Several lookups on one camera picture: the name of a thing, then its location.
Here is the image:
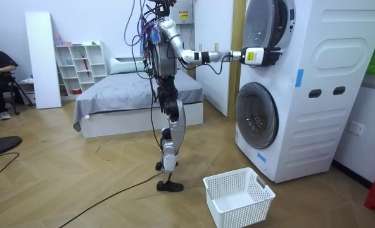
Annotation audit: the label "robot body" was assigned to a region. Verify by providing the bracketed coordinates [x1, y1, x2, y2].
[143, 0, 179, 79]

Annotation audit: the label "grey wall electrical box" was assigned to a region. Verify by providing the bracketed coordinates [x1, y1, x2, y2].
[169, 0, 195, 25]

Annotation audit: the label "robot legs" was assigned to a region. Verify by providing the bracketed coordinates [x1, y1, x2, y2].
[155, 75, 188, 193]

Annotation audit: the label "grey bed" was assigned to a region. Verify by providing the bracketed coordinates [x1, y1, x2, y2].
[72, 56, 205, 139]

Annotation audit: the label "wooden door frame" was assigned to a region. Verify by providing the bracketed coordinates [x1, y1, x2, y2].
[227, 0, 248, 120]

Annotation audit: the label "tall white board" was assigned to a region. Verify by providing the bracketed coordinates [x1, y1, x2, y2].
[24, 11, 63, 110]

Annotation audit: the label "black chair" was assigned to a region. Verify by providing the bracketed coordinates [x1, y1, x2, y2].
[2, 72, 34, 116]

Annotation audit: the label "cable bundle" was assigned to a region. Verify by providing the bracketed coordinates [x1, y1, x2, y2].
[123, 0, 159, 48]

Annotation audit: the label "thin black floor cable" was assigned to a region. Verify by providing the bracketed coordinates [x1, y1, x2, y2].
[0, 152, 20, 186]

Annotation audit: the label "round grey washing machine door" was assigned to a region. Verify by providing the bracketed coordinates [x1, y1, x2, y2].
[243, 0, 296, 53]

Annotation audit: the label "white plastic laundry basket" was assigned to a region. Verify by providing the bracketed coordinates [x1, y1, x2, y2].
[203, 167, 276, 228]

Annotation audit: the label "black round stand base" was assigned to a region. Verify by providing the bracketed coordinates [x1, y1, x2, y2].
[0, 122, 23, 160]

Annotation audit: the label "white washing machine tower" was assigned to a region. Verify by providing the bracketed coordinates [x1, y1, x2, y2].
[234, 0, 375, 184]

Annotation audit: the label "white wall socket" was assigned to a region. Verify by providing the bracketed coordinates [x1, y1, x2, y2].
[348, 120, 366, 137]

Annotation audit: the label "white pillow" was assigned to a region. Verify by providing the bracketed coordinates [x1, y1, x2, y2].
[109, 57, 146, 75]

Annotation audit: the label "white cube shelf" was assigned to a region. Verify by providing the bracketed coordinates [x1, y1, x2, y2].
[54, 41, 110, 101]

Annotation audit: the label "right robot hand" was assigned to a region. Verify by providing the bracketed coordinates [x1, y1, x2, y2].
[240, 46, 283, 68]

